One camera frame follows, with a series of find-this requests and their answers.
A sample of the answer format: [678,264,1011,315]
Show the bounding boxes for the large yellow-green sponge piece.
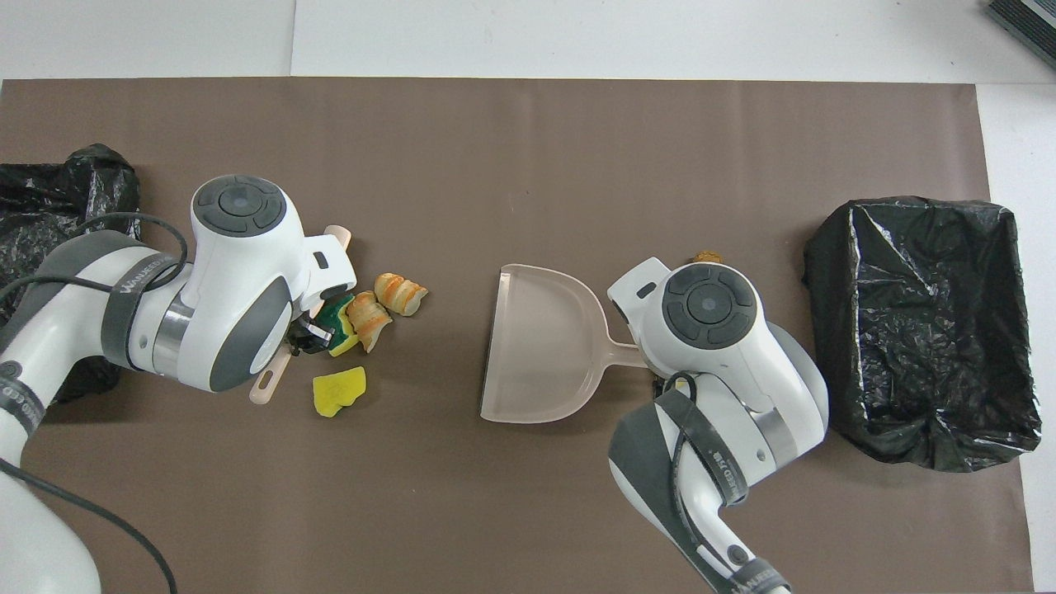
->
[320,293,357,357]

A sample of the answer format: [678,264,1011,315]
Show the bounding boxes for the orange striped croissant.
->
[346,290,394,353]
[375,272,430,318]

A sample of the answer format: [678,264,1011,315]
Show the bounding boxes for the plain yellow sponge piece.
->
[313,366,367,418]

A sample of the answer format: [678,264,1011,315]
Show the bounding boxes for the beige hand brush black bristles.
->
[250,224,353,405]

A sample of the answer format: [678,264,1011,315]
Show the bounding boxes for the pale pink plastic dustpan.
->
[479,264,653,425]

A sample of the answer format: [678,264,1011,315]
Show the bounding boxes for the bin lined with black bag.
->
[0,144,143,405]
[803,196,1043,474]

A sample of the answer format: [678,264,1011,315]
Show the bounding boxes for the brown paper table mat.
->
[0,78,1035,594]

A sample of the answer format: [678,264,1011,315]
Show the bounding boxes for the dark grey ribbed object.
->
[986,0,1056,48]

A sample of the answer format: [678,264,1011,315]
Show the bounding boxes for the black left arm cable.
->
[0,212,191,594]

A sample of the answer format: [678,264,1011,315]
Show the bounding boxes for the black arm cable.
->
[0,212,191,594]
[670,371,793,594]

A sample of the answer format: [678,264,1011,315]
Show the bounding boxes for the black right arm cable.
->
[670,371,793,594]

